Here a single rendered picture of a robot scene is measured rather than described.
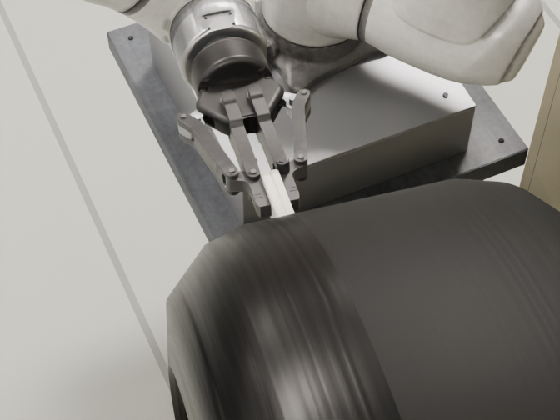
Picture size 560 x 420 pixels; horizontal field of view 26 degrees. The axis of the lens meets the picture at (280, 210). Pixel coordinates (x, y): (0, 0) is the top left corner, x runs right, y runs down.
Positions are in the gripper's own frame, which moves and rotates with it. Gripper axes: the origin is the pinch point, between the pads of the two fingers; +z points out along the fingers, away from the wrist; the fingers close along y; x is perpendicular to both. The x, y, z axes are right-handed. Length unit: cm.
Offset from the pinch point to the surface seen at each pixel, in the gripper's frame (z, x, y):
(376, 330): 28.8, -18.6, -1.1
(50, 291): -97, 111, -27
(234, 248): 15.9, -13.9, -6.8
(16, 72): -158, 103, -26
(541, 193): -59, 72, 58
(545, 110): -62, 56, 58
